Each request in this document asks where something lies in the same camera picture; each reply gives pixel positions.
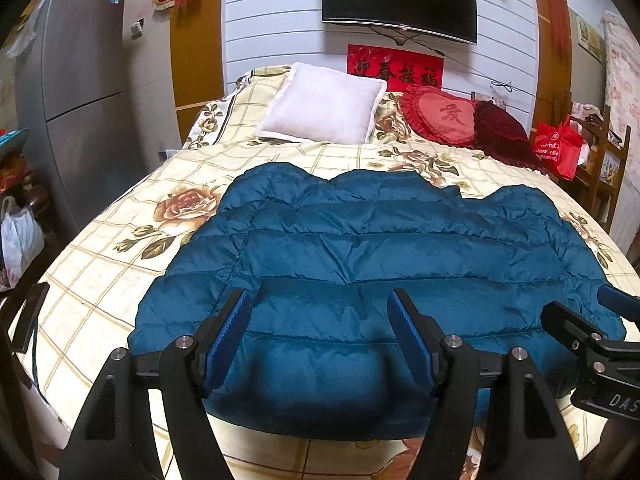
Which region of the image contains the teal quilted down jacket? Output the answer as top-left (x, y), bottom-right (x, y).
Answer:
top-left (128, 162), bottom-right (626, 440)

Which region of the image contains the cream floral plaid bedspread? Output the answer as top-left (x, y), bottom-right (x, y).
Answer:
top-left (23, 66), bottom-right (639, 479)

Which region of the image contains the wooden shelf rack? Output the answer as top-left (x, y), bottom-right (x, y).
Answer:
top-left (570, 104), bottom-right (631, 233)

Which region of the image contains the black phone on bed edge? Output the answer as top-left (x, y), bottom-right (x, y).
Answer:
top-left (12, 282), bottom-right (50, 354)

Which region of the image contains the red shopping bag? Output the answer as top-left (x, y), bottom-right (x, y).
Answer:
top-left (533, 115), bottom-right (585, 181)

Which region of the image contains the dark red velvet cushion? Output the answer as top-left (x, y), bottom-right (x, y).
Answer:
top-left (473, 101), bottom-right (542, 170)

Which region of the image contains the white plastic bag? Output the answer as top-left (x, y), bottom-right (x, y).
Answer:
top-left (1, 196), bottom-right (44, 292)

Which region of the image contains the red heart-shaped cushion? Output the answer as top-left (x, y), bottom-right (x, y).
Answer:
top-left (399, 86), bottom-right (475, 148)

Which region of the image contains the cluttered side shelf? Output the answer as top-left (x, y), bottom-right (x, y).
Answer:
top-left (0, 127), bottom-right (51, 291)

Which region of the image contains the red banner with characters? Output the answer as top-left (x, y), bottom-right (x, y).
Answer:
top-left (347, 44), bottom-right (444, 92)

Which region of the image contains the white square pillow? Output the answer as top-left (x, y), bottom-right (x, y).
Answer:
top-left (255, 63), bottom-right (387, 144)

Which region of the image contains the grey refrigerator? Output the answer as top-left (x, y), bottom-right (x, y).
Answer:
top-left (15, 0), bottom-right (145, 238)

